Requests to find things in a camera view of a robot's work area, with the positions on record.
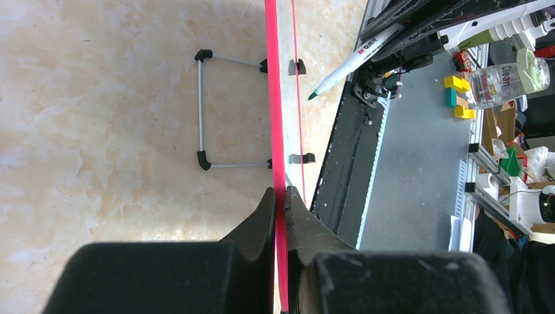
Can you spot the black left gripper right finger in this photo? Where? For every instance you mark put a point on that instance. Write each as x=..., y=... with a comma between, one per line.
x=326, y=275

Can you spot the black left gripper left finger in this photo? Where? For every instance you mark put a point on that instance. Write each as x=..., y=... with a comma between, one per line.
x=232, y=275

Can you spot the green white marker pen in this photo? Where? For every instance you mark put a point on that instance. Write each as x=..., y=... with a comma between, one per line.
x=361, y=54

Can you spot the pink framed whiteboard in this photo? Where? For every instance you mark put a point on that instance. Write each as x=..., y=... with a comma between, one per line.
x=285, y=125

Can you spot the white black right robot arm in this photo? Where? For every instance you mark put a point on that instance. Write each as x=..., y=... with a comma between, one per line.
x=436, y=26

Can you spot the black whiteboard clip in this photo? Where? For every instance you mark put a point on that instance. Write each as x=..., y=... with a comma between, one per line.
x=302, y=159
x=297, y=67

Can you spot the yellow toy block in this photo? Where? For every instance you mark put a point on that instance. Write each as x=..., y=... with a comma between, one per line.
x=460, y=85
x=463, y=113

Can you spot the green toy triangle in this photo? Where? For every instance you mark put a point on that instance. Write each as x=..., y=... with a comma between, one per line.
x=510, y=164

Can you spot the teal toy block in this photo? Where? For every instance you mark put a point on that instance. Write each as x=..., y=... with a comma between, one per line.
x=451, y=96

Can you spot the clear plastic bottle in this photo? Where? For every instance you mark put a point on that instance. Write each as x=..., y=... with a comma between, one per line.
x=499, y=84

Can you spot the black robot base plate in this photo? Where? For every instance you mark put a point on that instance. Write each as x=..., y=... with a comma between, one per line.
x=344, y=184

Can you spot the grey wire whiteboard stand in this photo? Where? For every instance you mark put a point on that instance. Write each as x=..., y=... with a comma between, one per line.
x=203, y=161

